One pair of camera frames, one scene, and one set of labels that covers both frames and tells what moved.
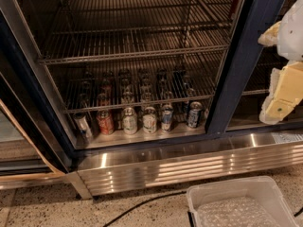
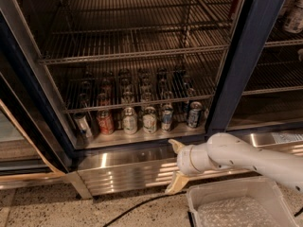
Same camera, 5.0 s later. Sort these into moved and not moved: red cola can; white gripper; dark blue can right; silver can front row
Moved: white gripper
Not moved: silver can front row; red cola can; dark blue can right
